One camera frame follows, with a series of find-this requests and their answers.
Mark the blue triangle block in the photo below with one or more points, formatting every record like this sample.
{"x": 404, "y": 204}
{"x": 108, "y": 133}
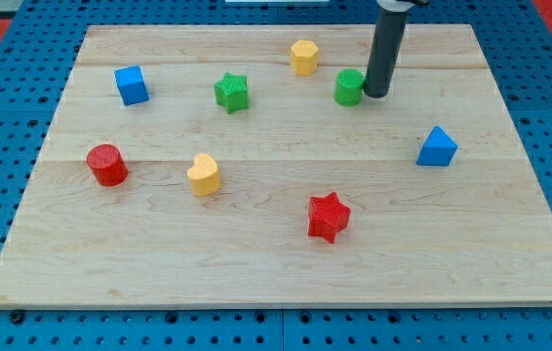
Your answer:
{"x": 437, "y": 150}

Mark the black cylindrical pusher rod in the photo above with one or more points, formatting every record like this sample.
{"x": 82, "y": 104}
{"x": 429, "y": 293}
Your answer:
{"x": 389, "y": 31}

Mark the green cylinder block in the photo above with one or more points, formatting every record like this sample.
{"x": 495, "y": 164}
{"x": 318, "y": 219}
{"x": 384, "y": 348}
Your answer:
{"x": 348, "y": 87}

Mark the yellow heart block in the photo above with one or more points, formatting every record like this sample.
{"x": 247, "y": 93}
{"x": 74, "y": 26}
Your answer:
{"x": 204, "y": 176}

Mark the blue cube block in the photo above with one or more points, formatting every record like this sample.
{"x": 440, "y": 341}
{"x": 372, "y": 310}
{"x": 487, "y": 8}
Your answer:
{"x": 131, "y": 85}

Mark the yellow hexagon block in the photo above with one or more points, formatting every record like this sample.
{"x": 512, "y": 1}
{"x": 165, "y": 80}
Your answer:
{"x": 304, "y": 57}

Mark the red cylinder block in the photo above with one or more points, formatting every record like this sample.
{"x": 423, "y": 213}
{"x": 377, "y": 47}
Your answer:
{"x": 107, "y": 165}

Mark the green star block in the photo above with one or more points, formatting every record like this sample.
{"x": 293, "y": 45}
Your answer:
{"x": 232, "y": 93}

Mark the red star block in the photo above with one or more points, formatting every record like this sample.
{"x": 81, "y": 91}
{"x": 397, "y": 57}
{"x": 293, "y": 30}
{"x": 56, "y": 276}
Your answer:
{"x": 327, "y": 216}

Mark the light wooden board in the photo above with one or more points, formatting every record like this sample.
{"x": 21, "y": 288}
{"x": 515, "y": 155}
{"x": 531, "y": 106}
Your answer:
{"x": 477, "y": 233}

